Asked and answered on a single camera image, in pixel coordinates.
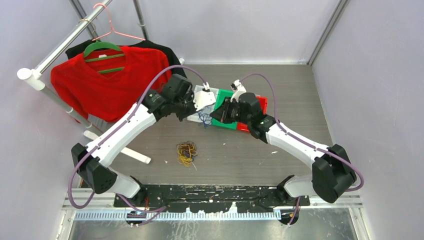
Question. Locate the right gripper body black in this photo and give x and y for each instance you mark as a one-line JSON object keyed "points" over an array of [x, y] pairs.
{"points": [[236, 114]]}

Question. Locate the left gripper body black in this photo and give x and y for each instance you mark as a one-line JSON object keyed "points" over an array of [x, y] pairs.
{"points": [[184, 107]]}

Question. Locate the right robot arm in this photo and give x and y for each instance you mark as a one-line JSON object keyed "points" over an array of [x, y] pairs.
{"points": [[331, 172]]}

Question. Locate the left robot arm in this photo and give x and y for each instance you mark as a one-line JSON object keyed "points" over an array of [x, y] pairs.
{"points": [[92, 161]]}

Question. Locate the red plastic bin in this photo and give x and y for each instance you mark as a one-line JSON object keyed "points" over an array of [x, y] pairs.
{"points": [[263, 101]]}

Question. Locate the green plastic bin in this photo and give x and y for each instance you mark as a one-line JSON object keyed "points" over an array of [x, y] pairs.
{"points": [[222, 94]]}

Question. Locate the black t-shirt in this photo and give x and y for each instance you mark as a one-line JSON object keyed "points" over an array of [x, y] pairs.
{"points": [[142, 61]]}

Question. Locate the red t-shirt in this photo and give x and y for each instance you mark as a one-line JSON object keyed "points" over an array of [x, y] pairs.
{"points": [[106, 99]]}

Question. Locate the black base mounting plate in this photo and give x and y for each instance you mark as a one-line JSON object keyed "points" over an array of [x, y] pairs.
{"points": [[216, 198]]}

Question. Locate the green clothes hanger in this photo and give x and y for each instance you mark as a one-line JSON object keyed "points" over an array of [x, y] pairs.
{"points": [[99, 45]]}

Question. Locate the white clothes rack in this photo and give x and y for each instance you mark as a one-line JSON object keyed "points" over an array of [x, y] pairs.
{"points": [[33, 77]]}

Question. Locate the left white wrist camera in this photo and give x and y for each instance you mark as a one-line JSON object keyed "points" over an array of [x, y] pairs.
{"points": [[203, 98]]}

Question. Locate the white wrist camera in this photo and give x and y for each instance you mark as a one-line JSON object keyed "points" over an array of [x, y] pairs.
{"points": [[203, 98], [238, 89]]}

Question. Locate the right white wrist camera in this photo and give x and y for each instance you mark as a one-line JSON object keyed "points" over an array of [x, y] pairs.
{"points": [[238, 89]]}

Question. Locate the pink wire hanger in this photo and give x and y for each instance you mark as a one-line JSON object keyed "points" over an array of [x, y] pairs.
{"points": [[111, 26]]}

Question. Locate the white slotted cable duct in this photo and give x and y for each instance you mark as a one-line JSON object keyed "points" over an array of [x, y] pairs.
{"points": [[127, 214]]}

